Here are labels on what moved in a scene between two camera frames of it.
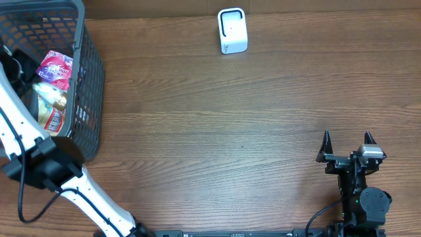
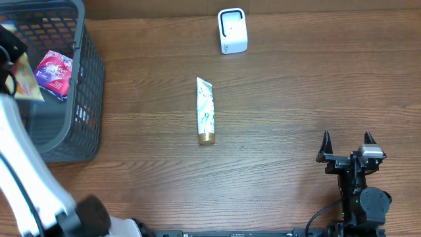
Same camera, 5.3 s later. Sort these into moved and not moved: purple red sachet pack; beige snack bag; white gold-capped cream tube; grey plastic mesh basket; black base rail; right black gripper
Moved: white gold-capped cream tube; beige snack bag
Not moved: purple red sachet pack; grey plastic mesh basket; black base rail; right black gripper
